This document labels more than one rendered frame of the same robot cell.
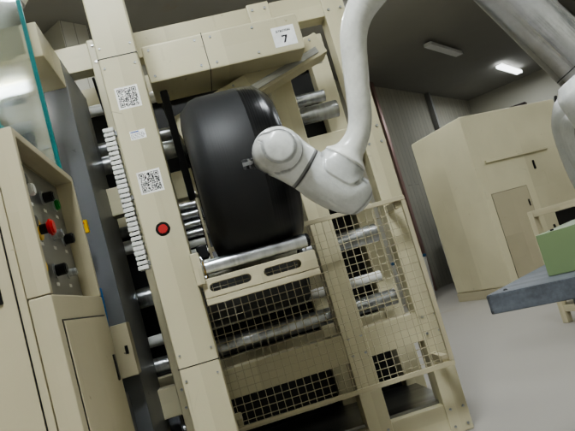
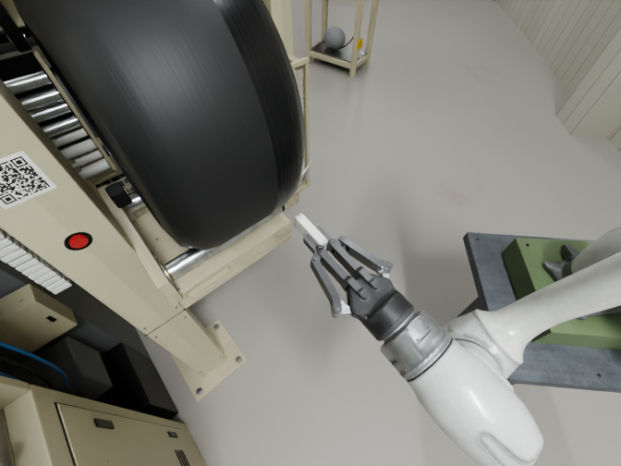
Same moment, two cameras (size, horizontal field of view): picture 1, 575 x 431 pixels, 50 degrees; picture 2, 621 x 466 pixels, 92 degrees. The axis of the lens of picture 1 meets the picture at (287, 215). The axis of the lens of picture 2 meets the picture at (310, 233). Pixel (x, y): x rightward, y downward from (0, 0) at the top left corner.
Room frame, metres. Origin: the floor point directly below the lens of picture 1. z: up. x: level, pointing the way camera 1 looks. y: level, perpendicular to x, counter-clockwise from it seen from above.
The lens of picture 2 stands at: (1.43, 0.20, 1.54)
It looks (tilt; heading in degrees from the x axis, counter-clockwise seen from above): 54 degrees down; 327
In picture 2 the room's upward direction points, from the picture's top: straight up
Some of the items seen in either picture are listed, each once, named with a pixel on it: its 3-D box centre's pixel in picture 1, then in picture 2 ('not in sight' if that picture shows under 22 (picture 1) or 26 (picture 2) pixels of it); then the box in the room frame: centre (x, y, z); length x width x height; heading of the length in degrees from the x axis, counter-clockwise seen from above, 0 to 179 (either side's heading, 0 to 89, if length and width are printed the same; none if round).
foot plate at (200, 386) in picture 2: not in sight; (208, 357); (2.02, 0.40, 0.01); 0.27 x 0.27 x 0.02; 8
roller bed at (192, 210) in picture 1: (183, 242); (42, 129); (2.42, 0.42, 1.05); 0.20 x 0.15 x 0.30; 98
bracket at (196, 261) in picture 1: (200, 272); (138, 239); (2.05, 0.33, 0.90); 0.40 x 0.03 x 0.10; 8
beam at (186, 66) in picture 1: (224, 59); not in sight; (2.39, 0.07, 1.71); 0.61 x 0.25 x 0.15; 98
